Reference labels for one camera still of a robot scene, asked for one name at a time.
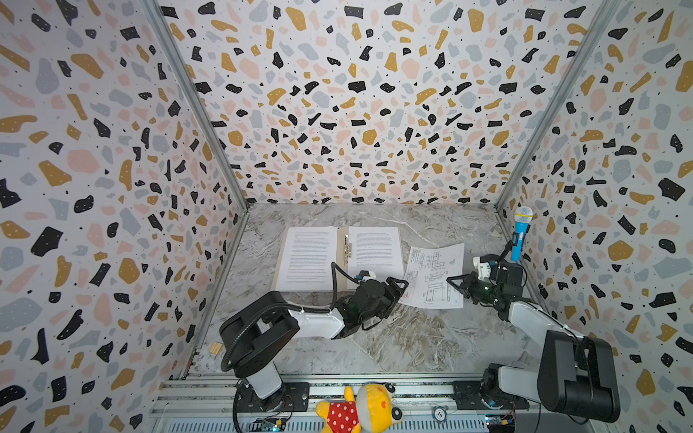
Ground white text sheet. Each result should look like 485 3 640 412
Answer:
348 227 404 281
272 227 339 292

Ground beige manila folder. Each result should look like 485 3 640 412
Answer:
270 226 407 293

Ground white diagram sheet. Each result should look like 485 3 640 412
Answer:
400 243 465 310

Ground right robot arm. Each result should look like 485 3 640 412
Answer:
446 260 621 423

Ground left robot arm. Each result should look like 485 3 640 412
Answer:
219 274 409 400

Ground blue toy microphone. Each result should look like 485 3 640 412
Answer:
511 206 534 263

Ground yellow plush toy red dress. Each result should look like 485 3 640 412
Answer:
316 384 404 433

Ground right circuit board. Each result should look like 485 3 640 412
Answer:
485 414 516 433

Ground left green circuit board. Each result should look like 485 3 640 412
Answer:
249 417 287 432

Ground small wooden block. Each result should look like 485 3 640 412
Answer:
209 342 224 355

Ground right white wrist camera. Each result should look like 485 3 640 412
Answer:
473 256 496 281

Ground left black corrugated cable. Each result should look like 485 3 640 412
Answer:
218 262 361 433

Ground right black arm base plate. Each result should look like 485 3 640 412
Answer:
452 380 530 411

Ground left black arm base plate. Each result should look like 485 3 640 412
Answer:
234 381 310 413

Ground aluminium front rail frame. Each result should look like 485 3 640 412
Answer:
145 372 613 433

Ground right aluminium corner post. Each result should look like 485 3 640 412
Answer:
494 0 620 215

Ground aluminium corner post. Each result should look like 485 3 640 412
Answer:
494 0 620 215
142 0 249 214

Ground left aluminium corner post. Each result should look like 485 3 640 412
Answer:
142 0 249 214

